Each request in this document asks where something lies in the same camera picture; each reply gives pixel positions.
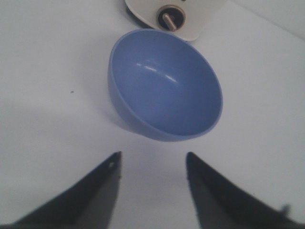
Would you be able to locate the cream white toaster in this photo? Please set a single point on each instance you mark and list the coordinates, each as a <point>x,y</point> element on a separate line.
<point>183,18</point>

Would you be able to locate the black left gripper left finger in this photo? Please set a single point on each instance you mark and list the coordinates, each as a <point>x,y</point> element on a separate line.
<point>88,204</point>

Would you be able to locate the blue plastic bowl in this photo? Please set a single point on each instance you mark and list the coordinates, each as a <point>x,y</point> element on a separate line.
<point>162,87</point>

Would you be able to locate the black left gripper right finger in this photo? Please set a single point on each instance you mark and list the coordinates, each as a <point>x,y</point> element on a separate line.
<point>220,204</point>

